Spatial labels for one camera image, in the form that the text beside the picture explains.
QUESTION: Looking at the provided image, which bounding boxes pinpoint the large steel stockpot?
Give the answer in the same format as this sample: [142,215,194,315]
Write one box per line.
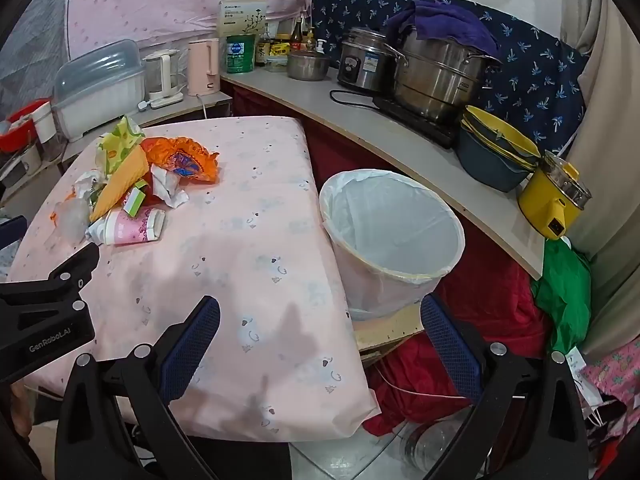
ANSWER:
[384,25,503,123]

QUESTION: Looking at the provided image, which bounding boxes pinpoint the red cloth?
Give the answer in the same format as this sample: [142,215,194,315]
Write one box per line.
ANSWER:
[230,80,551,441]

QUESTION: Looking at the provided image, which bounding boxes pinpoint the pink paper cup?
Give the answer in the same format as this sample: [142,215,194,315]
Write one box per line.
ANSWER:
[86,207,166,246]

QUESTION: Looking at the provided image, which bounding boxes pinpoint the purple cloth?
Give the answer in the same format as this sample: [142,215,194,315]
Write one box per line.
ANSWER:
[385,0,501,61]

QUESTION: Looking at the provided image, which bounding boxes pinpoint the steel rice cooker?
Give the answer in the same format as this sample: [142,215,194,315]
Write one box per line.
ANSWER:
[336,27,401,93]

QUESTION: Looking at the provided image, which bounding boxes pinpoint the red container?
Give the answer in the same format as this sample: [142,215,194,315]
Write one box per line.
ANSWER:
[0,97,51,153]

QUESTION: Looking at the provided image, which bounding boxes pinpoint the clear-lid dish container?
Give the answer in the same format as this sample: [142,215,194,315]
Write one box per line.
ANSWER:
[51,39,147,143]

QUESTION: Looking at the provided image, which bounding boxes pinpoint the white tea box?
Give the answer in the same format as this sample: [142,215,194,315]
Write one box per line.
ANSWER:
[217,0,267,41]

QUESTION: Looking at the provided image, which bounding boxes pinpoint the green can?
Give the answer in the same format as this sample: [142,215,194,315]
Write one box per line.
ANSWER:
[226,35,257,75]

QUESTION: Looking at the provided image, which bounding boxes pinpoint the white lined trash bin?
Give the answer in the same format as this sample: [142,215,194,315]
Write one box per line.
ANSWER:
[319,170,467,322]

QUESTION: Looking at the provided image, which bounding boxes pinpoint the white plastic jar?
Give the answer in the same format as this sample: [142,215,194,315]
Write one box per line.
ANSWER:
[31,101,57,145]

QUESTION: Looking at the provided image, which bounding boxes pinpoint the dark sauce bottle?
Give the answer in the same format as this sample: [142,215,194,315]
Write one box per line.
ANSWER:
[255,22,272,67]

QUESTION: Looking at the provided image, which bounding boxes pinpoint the white glass kettle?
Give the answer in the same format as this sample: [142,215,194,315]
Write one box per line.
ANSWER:
[142,49,185,109]

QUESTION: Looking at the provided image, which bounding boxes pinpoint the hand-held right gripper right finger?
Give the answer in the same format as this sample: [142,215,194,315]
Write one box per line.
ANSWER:
[420,292,591,480]

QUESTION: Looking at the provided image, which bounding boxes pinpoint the grey mesh curtain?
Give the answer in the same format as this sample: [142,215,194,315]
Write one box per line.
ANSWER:
[0,5,71,111]

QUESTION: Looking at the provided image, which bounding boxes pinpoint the orange plastic bag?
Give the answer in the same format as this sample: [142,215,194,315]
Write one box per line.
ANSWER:
[140,136,221,184]

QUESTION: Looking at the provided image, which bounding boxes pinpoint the small green box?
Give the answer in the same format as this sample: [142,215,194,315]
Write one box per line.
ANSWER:
[122,182,151,218]

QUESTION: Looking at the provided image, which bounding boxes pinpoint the yellow-green snack wrapper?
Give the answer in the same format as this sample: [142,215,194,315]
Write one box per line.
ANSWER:
[96,115,147,176]

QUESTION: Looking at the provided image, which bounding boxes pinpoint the black induction cooker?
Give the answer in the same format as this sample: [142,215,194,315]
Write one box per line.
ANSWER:
[372,95,463,150]

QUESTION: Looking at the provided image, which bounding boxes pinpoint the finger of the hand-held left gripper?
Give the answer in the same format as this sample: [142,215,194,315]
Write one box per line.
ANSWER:
[0,242,101,311]
[0,216,28,250]

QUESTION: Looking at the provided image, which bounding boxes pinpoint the white paper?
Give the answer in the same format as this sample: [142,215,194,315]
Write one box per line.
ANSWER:
[147,165,190,209]

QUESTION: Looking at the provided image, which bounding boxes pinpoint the crumpled white tissue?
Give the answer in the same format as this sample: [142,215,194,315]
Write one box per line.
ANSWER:
[74,170,108,201]

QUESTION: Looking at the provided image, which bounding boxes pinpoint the yellow electric pot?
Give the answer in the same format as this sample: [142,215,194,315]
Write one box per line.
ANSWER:
[517,150,593,240]

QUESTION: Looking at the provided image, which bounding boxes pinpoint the blue printed cloth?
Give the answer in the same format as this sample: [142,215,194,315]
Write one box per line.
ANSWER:
[311,0,586,151]

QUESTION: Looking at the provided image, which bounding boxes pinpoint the small steel lidded pot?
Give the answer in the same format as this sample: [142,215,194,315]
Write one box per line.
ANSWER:
[286,50,332,81]

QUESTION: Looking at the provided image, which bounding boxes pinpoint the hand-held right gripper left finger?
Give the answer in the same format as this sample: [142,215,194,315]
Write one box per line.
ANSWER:
[55,296,222,480]

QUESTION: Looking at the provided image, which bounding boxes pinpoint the green plastic bag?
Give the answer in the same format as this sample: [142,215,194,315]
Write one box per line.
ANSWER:
[531,245,593,356]

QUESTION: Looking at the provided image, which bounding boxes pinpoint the black power cable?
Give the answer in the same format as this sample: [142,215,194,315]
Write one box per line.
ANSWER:
[328,89,381,108]

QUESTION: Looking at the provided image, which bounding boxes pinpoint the pink dotted curtain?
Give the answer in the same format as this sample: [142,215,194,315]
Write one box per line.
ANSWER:
[65,0,396,58]

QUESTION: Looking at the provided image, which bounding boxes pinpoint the clear plastic wrap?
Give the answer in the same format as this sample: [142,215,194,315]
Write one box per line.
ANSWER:
[47,197,93,246]

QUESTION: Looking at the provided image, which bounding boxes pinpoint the blue basin yellow rim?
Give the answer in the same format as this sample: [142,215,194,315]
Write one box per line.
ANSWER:
[462,105,543,161]
[457,125,533,193]

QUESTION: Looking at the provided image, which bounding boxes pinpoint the clear plastic bottle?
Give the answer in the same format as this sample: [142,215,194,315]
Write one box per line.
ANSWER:
[400,417,481,473]

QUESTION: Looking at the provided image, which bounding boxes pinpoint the pink kettle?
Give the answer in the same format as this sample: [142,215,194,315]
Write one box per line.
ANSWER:
[187,37,222,97]

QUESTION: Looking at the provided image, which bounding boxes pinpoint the orange-yellow cone wrapper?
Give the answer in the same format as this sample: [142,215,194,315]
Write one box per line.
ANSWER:
[89,145,151,223]

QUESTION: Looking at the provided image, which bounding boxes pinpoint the pink patterned bag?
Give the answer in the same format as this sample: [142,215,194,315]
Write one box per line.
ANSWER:
[582,350,640,411]

